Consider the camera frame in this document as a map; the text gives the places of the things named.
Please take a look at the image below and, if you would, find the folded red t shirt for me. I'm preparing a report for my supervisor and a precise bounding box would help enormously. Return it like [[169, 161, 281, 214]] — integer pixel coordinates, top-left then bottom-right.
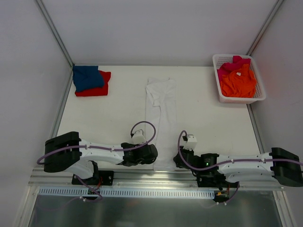
[[74, 70, 111, 97]]

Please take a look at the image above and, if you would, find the left aluminium frame post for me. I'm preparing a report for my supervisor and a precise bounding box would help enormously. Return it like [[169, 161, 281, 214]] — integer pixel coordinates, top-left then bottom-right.
[[34, 0, 73, 68]]

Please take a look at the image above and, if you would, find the aluminium mounting rail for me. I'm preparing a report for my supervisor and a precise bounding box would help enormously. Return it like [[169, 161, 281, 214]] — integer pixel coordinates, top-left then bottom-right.
[[28, 167, 285, 191]]

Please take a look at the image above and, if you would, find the right aluminium frame post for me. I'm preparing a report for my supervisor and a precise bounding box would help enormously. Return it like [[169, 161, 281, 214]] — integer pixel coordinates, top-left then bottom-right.
[[246, 0, 285, 56]]

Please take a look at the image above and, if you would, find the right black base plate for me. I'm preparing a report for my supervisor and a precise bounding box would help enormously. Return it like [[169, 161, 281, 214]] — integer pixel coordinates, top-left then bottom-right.
[[196, 172, 239, 190]]

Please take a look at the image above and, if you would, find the white t shirt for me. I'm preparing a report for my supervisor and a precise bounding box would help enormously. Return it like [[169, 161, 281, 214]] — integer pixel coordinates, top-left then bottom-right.
[[145, 78, 178, 171]]

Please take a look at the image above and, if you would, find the pink t shirt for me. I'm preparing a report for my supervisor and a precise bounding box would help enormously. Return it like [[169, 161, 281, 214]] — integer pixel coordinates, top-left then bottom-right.
[[217, 55, 251, 82]]

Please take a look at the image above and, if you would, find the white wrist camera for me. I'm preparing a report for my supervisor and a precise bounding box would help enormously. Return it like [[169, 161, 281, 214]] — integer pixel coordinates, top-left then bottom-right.
[[132, 129, 146, 145], [184, 134, 197, 151]]

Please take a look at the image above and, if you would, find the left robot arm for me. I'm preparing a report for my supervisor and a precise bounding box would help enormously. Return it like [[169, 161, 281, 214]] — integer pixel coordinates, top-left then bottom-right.
[[38, 131, 158, 184]]

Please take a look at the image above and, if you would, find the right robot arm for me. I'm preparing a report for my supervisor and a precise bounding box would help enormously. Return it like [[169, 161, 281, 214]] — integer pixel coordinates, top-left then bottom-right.
[[173, 147, 303, 190]]

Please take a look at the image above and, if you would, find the folded blue t shirt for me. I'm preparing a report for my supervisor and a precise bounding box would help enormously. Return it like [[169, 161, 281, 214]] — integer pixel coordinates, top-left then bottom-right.
[[72, 65, 104, 92]]

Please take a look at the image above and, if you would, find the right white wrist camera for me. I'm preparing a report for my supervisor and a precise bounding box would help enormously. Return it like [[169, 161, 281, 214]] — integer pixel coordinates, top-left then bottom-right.
[[184, 134, 197, 151]]

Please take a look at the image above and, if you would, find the orange t shirt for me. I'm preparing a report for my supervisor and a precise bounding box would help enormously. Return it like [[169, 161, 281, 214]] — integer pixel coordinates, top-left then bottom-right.
[[220, 64, 257, 98]]

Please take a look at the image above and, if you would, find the white slotted cable duct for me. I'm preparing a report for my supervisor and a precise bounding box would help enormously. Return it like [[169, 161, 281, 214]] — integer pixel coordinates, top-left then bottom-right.
[[38, 187, 215, 200]]

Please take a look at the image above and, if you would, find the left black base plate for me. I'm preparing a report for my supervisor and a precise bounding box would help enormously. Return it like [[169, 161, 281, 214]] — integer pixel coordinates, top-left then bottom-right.
[[71, 168, 114, 187]]

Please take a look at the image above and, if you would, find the aluminium frame post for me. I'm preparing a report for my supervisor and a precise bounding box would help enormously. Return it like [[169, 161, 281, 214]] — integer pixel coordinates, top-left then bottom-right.
[[34, 0, 73, 68], [246, 0, 285, 56]]

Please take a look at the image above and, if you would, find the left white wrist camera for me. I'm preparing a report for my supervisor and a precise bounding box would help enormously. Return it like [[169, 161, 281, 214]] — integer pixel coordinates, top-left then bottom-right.
[[132, 129, 146, 145]]

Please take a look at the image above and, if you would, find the white plastic basket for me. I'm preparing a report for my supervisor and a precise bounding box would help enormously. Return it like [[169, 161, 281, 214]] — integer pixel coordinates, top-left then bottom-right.
[[213, 54, 266, 104]]

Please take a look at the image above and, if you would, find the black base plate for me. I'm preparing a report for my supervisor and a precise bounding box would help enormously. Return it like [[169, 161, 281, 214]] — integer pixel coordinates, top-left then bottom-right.
[[196, 172, 239, 190], [71, 168, 114, 187]]

